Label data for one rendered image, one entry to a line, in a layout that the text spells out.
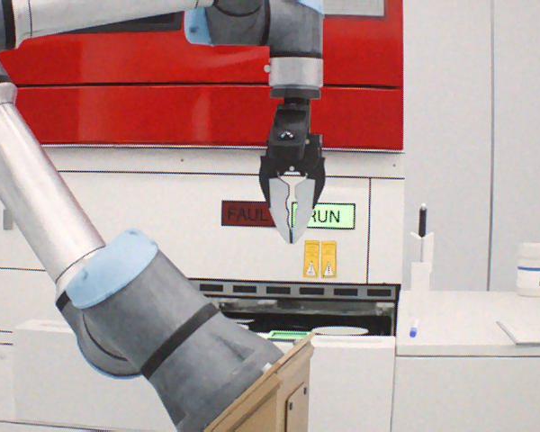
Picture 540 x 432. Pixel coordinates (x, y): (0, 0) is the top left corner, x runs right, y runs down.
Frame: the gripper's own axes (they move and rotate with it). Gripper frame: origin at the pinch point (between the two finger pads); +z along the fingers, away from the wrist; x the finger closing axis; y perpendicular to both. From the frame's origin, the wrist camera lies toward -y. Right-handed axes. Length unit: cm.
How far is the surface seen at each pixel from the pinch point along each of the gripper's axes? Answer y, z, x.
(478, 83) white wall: 207, -33, -39
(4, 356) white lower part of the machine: 58, 31, 63
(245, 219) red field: 58, 2, 14
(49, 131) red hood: 54, -14, 52
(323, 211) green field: 58, 0, -1
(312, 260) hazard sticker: 58, 9, 1
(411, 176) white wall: 207, -3, -18
